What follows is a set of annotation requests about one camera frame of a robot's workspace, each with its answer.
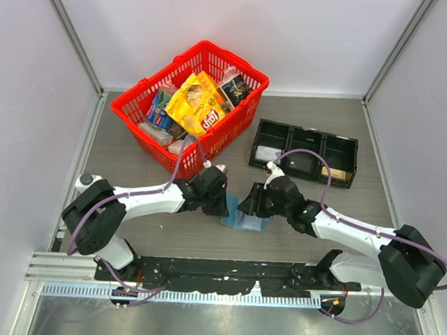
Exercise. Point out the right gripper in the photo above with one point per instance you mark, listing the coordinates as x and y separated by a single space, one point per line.
251 204

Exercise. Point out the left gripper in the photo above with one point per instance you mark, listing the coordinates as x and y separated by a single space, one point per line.
221 208

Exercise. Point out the blue card holder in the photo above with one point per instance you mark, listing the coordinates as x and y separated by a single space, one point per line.
238 220

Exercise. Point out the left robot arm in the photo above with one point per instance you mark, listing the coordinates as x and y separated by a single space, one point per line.
96 213

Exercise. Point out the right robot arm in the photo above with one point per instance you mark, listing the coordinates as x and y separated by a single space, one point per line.
399 260

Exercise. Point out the white card in tray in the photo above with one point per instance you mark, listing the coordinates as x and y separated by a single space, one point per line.
267 154

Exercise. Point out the gold card in tray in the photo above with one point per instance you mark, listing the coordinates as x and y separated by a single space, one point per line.
334 173

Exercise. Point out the black three-compartment tray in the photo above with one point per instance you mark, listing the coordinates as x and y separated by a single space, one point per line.
306 151

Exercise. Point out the pink wrapped packet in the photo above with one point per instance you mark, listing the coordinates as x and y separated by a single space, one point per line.
175 147

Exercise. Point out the clear wrapped packet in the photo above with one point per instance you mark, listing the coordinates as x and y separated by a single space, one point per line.
161 137

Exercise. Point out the red plastic shopping basket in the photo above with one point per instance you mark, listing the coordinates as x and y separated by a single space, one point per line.
133 105

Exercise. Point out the yellow Lays chips bag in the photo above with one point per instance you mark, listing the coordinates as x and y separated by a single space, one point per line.
196 105

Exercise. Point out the blue green packet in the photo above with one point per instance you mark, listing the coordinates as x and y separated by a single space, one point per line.
157 115

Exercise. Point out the black snack box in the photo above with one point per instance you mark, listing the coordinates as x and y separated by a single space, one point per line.
234 89

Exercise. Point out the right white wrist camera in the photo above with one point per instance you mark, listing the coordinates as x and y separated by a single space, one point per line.
273 171

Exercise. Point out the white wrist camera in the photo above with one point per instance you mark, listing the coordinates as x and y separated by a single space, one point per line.
221 167
273 171

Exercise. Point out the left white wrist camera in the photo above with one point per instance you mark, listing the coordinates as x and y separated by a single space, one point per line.
221 167

